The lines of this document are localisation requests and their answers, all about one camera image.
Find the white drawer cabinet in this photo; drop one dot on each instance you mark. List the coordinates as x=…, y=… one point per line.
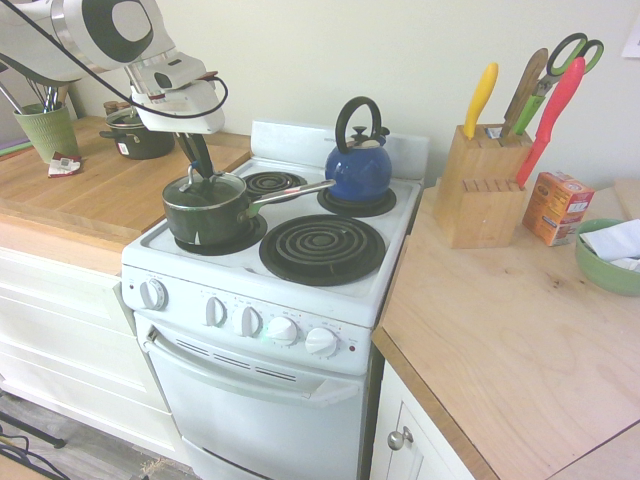
x=60, y=325

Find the white electric stove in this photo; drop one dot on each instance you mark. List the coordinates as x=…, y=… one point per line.
x=250, y=425

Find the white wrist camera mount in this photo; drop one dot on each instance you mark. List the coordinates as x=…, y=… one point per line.
x=170, y=70

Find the green ceramic bowl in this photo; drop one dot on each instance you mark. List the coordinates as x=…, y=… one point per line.
x=597, y=272

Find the white stove knob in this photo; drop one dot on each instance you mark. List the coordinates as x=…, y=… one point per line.
x=283, y=331
x=152, y=296
x=215, y=312
x=248, y=321
x=322, y=342

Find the white door cabinet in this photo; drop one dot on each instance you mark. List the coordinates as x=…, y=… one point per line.
x=415, y=400

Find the orange baking soda box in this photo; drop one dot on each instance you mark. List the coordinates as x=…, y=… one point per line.
x=557, y=210

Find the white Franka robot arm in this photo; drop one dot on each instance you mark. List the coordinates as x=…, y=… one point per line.
x=100, y=30

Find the thin green mat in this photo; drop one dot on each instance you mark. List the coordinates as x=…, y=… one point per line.
x=15, y=148

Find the silver cabinet knob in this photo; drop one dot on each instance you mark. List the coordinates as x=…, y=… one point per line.
x=400, y=438

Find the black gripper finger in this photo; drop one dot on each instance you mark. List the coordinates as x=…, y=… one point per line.
x=201, y=157
x=186, y=147

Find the black stock pot with lid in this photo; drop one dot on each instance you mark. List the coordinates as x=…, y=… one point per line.
x=142, y=142

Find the green ribbed utensil cup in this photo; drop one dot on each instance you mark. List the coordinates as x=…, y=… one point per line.
x=47, y=132

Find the light wooden cutting board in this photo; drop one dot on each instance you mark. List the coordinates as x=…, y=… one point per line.
x=629, y=197

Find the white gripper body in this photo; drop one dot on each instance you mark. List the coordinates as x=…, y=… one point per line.
x=185, y=112

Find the wooden knife block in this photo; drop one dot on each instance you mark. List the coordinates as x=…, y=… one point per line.
x=480, y=210

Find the red knife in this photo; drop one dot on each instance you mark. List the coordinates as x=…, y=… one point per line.
x=550, y=115

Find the green and black scissors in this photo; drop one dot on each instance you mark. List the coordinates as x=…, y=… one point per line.
x=530, y=107

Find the black whisk utensil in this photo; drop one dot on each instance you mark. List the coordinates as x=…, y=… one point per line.
x=46, y=95

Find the wooden spatula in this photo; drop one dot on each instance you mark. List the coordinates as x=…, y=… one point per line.
x=62, y=95

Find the white paper packets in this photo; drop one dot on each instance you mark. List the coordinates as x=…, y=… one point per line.
x=612, y=240

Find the red and white packet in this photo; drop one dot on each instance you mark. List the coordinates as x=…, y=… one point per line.
x=65, y=165

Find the black tripod legs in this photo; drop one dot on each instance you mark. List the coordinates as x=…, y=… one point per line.
x=30, y=430

